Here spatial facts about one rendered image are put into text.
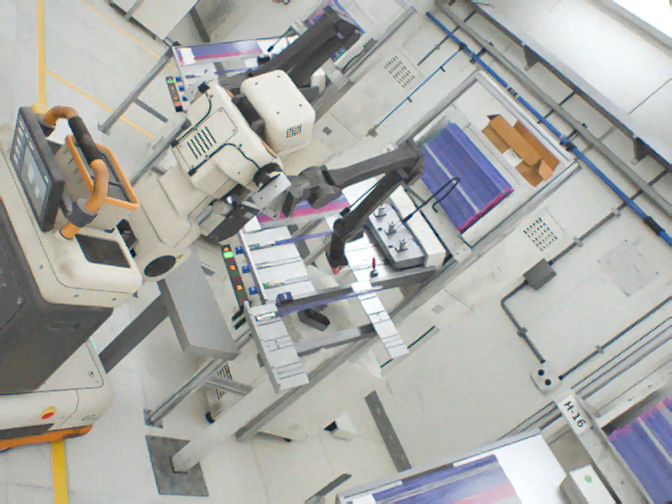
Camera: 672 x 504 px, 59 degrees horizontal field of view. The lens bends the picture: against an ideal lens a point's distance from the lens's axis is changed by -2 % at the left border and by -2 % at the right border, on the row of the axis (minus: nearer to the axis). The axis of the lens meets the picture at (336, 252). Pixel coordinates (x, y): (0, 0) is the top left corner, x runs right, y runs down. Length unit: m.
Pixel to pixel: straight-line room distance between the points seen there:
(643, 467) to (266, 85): 1.53
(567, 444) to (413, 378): 2.03
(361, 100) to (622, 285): 1.85
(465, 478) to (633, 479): 0.48
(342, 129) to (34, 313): 2.53
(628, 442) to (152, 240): 1.52
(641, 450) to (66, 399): 1.71
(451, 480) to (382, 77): 2.40
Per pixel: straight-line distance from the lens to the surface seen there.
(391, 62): 3.63
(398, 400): 4.17
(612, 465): 2.06
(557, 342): 3.80
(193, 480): 2.61
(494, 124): 3.09
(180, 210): 1.81
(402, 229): 2.56
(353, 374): 2.86
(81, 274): 1.51
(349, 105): 3.66
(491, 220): 2.43
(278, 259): 2.45
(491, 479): 2.01
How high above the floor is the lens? 1.64
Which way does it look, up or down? 16 degrees down
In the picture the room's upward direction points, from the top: 49 degrees clockwise
